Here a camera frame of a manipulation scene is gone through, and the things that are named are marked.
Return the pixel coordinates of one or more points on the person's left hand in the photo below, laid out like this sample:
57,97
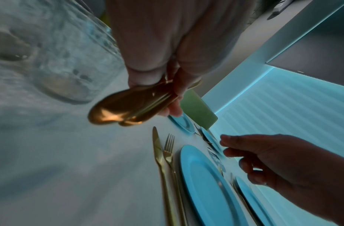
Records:
166,28

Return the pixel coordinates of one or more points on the person's right hand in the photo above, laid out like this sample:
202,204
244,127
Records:
295,167

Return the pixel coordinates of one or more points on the white roller blind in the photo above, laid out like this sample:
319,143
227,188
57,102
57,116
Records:
286,110

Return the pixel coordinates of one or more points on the green bench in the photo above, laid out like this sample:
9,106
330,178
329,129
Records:
200,110

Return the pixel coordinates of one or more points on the small white device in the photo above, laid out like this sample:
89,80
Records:
282,5

